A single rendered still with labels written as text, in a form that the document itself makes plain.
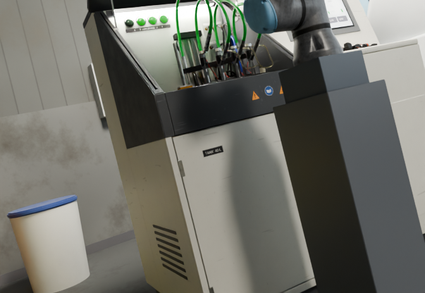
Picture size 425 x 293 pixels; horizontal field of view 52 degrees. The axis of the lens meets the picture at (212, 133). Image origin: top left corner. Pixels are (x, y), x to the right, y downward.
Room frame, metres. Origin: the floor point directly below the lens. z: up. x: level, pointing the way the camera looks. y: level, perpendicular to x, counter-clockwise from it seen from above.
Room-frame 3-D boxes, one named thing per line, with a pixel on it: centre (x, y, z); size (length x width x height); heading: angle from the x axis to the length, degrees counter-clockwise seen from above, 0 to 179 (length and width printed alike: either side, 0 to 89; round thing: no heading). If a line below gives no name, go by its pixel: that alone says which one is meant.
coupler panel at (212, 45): (2.26, -0.14, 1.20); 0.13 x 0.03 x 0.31; 115
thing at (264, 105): (1.71, -0.14, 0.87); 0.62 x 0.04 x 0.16; 115
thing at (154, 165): (1.95, -0.02, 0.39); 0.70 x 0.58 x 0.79; 115
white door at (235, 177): (1.69, -0.14, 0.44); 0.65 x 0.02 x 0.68; 115
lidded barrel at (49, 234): (3.01, 1.27, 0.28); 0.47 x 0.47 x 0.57
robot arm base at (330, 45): (1.31, -0.36, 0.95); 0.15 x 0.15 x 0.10
